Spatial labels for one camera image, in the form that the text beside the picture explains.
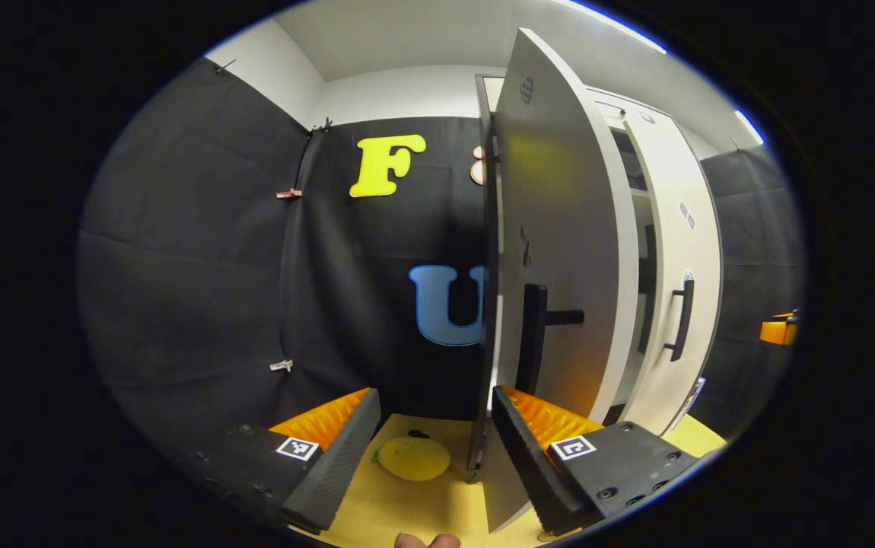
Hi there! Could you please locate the beige cabinet drawer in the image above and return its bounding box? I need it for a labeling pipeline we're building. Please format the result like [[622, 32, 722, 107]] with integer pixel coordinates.
[[481, 75, 674, 130]]

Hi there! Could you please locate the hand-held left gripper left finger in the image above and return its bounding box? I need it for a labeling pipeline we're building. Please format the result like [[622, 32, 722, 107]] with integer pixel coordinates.
[[185, 387, 382, 535]]

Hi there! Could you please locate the white cabinet door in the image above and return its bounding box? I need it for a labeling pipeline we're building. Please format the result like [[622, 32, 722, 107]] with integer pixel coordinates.
[[476, 28, 640, 534], [620, 107, 724, 436]]

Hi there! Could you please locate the yellow round object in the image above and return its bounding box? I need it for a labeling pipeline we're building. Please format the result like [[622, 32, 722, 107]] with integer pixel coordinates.
[[373, 435, 452, 483]]

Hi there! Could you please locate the grey cabinet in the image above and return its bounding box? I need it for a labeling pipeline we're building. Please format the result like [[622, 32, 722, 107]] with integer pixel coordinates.
[[474, 74, 712, 473]]

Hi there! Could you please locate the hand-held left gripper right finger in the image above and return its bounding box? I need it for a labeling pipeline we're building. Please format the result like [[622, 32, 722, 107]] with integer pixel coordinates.
[[491, 384, 714, 537]]

